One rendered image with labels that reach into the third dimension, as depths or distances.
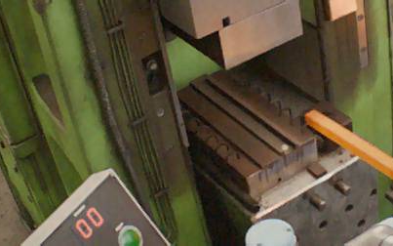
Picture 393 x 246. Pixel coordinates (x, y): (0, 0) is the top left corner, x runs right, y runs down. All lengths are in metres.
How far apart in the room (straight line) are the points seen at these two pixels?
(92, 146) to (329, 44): 0.66
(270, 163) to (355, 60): 0.41
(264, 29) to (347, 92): 0.51
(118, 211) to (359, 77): 0.84
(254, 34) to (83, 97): 0.38
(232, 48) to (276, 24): 0.11
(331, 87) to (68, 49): 0.76
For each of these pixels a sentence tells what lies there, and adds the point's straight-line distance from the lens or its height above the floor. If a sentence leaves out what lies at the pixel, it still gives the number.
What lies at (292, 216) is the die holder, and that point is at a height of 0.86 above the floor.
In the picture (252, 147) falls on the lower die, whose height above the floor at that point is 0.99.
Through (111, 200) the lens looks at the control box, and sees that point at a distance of 1.44.
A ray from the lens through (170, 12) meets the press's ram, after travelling 1.52.
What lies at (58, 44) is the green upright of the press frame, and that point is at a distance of 1.48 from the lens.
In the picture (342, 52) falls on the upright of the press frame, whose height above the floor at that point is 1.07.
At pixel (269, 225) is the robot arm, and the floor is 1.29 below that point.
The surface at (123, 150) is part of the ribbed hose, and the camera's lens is 1.62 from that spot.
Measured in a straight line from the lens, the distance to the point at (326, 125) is 1.56.
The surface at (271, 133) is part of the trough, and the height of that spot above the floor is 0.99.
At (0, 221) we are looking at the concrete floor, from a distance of 3.42.
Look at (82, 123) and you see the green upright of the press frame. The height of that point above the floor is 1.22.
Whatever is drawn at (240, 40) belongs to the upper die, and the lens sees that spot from 1.51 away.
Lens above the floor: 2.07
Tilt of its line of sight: 35 degrees down
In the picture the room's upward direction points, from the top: 10 degrees counter-clockwise
